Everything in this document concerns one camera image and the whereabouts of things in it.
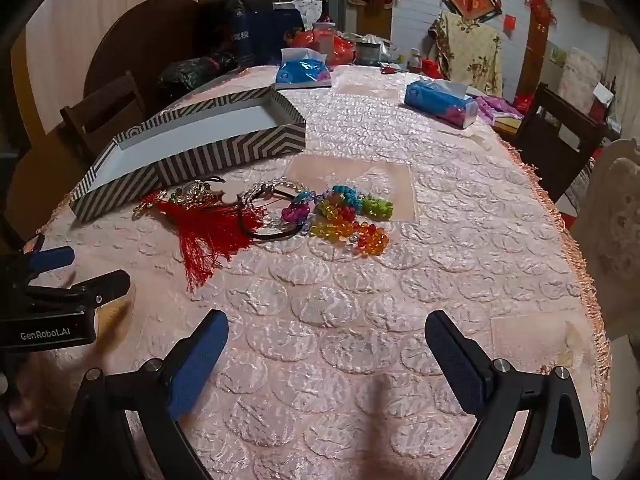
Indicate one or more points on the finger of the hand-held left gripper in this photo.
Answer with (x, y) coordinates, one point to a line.
(100, 285)
(50, 258)

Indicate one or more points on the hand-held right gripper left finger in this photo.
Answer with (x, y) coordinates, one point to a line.
(197, 367)

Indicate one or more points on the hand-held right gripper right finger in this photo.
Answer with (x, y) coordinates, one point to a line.
(457, 360)

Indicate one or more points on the red tassel knot ornament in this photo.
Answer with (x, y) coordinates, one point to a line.
(210, 232)

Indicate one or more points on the striped cardboard box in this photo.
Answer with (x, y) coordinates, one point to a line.
(210, 130)

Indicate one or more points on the dark wooden chair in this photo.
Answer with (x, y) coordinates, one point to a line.
(107, 110)
(557, 135)

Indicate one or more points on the cream upholstered chair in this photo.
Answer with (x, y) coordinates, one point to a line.
(612, 230)

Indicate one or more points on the round wooden board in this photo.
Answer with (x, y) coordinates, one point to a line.
(140, 45)

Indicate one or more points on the black plastic bag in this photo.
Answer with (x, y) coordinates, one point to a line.
(192, 72)

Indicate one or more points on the purple packet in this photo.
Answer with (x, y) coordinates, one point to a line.
(495, 109)

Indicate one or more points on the blue tissue pack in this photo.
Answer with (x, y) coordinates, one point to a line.
(302, 71)
(440, 102)

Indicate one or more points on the navy paper bag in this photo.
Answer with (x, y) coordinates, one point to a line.
(255, 35)

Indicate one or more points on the floral cloth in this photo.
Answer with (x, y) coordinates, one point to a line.
(470, 57)

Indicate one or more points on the clear plastic container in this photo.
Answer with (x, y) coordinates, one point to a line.
(369, 50)

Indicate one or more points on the red plastic bag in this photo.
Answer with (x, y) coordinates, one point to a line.
(325, 44)

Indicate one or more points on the white paper bag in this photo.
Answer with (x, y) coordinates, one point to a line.
(306, 7)

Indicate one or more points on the red knot wall decoration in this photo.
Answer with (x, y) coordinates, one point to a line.
(542, 10)

